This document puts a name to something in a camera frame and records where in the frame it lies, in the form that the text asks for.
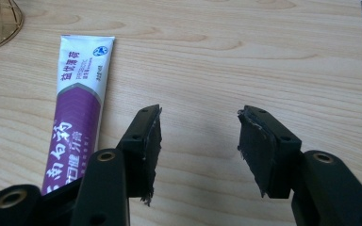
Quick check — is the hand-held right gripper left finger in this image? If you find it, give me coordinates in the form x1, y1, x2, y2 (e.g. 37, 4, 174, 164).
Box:
116, 104, 164, 207

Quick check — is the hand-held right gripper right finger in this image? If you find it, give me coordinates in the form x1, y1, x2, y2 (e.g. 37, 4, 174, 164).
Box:
237, 105, 303, 200

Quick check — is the purple and white toothpaste tube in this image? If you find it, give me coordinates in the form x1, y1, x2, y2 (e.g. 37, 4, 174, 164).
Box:
41, 34, 116, 197

